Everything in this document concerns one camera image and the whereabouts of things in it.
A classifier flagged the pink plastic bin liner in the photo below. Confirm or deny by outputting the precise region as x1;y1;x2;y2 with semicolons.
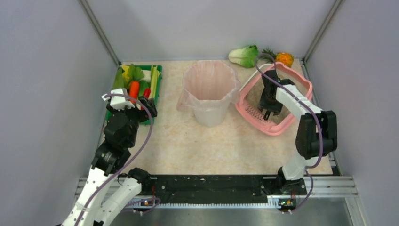
176;60;241;112

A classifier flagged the white trash bin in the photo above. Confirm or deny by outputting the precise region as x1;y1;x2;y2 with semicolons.
193;103;230;128

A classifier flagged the black litter scoop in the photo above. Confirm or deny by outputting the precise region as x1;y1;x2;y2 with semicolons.
263;111;271;121

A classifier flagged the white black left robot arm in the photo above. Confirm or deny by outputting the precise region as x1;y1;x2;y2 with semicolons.
62;94;157;226

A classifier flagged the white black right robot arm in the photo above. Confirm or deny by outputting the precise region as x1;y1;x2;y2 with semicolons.
258;69;337;190

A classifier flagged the pink white litter box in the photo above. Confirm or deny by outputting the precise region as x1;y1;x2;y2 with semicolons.
235;62;313;136

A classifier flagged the beige cat litter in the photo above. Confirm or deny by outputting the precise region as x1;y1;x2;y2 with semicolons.
245;70;309;124

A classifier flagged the orange toy pineapple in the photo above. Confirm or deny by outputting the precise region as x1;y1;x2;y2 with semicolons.
262;48;294;68

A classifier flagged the toy napa cabbage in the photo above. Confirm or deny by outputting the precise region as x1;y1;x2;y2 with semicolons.
228;45;259;68

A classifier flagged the red toy chili pepper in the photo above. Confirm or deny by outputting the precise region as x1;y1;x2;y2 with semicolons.
139;88;151;107

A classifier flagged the orange toy carrot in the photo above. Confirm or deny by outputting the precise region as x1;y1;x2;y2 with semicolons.
128;81;140;99

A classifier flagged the large green leaf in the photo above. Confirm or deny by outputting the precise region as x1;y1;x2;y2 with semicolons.
112;68;126;90

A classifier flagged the green plastic tray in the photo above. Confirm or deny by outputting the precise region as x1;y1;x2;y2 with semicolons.
105;65;163;125

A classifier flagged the yellow toy corn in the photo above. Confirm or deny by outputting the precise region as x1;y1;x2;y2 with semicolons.
121;65;130;83

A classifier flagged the white green toy celery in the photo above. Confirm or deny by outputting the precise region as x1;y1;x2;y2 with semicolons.
149;65;161;98

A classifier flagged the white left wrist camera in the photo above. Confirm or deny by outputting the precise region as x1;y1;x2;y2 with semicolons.
101;88;135;111

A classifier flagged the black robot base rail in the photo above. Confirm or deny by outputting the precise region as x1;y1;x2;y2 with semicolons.
115;174;308;207

